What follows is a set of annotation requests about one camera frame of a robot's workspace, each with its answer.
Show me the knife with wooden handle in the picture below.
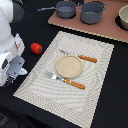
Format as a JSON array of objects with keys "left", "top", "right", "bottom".
[{"left": 58, "top": 49, "right": 97, "bottom": 63}]

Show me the fork with wooden handle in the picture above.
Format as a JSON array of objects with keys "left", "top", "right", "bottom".
[{"left": 45, "top": 72, "right": 85, "bottom": 89}]

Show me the red sausage toy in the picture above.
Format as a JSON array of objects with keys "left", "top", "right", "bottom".
[{"left": 30, "top": 43, "right": 42, "bottom": 54}]

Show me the white woven placemat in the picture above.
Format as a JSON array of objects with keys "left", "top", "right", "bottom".
[{"left": 14, "top": 31, "right": 114, "bottom": 128}]

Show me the beige bowl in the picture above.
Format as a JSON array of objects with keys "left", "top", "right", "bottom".
[{"left": 119, "top": 5, "right": 128, "bottom": 30}]

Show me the pink stove board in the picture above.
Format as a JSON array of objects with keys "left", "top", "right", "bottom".
[{"left": 48, "top": 0, "right": 128, "bottom": 43}]

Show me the beige round plate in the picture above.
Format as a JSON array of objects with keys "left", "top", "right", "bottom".
[{"left": 56, "top": 55, "right": 83, "bottom": 78}]

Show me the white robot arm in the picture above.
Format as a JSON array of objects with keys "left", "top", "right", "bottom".
[{"left": 0, "top": 0, "right": 27, "bottom": 86}]

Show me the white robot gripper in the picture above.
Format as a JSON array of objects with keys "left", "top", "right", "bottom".
[{"left": 0, "top": 35, "right": 27, "bottom": 86}]

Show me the grey saucepan with handle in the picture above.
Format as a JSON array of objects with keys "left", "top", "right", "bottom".
[{"left": 37, "top": 0, "right": 78, "bottom": 19}]

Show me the grey pot with handles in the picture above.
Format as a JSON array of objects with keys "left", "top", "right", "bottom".
[{"left": 78, "top": 1, "right": 107, "bottom": 24}]

